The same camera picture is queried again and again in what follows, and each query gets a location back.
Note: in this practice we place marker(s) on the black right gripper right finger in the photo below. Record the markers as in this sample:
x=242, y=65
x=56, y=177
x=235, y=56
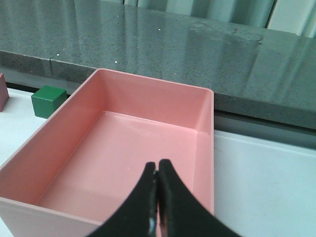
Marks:
x=181, y=214

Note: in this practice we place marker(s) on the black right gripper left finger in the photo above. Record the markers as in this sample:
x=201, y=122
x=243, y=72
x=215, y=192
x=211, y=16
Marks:
x=137, y=216

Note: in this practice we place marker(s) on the pink plastic bin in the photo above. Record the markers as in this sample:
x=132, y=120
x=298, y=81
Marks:
x=75, y=171

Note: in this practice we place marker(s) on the green cube near bin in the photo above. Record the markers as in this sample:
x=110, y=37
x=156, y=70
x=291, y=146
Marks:
x=47, y=100

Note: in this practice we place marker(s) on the grey stone ledge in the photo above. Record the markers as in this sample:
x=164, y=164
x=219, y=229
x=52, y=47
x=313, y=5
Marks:
x=255, y=72

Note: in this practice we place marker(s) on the pink cube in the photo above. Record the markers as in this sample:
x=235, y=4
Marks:
x=4, y=96

